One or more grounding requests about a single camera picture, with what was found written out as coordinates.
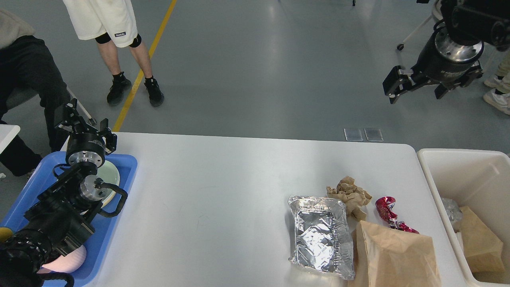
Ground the dark green ceramic mug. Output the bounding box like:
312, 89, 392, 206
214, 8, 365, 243
0, 226, 14, 243

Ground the brown paper ball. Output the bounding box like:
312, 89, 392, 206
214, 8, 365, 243
326, 176, 372, 221

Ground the person in white shorts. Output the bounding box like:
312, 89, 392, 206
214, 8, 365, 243
63, 0, 164, 107

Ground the red shiny ball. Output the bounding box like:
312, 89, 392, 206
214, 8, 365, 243
375, 196, 419, 234

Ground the pink ceramic mug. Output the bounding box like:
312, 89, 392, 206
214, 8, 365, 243
37, 245, 87, 274

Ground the brown paper bag in bin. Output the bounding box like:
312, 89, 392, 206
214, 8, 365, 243
460, 206, 505, 273

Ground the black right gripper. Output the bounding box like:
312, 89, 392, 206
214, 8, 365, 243
382, 30, 484, 104

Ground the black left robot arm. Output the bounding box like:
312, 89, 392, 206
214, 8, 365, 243
0, 98, 128, 287

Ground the white office chair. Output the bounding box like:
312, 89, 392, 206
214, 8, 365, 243
396, 0, 443, 51

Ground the person in cream sweater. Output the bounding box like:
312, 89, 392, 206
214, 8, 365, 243
0, 9, 71, 152

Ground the right floor socket plate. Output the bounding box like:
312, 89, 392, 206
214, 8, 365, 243
364, 128, 384, 142

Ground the left floor socket plate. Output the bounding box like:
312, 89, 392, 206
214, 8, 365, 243
343, 128, 364, 142

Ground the white chair near person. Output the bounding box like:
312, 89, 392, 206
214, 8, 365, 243
66, 87, 97, 126

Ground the white plastic bin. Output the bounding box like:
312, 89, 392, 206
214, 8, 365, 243
417, 148, 510, 287

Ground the person in beige trousers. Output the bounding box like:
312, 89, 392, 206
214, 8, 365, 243
483, 51, 510, 115

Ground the floor socket plate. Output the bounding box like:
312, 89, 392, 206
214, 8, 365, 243
364, 128, 384, 142
343, 128, 364, 142

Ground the silver foil bag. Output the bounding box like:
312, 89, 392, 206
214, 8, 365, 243
288, 196, 355, 281

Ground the green ceramic plate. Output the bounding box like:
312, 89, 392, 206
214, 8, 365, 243
96, 161, 120, 185

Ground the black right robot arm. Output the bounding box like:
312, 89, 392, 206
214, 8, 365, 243
382, 0, 510, 104

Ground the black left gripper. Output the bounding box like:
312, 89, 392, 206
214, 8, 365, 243
55, 99, 117, 168

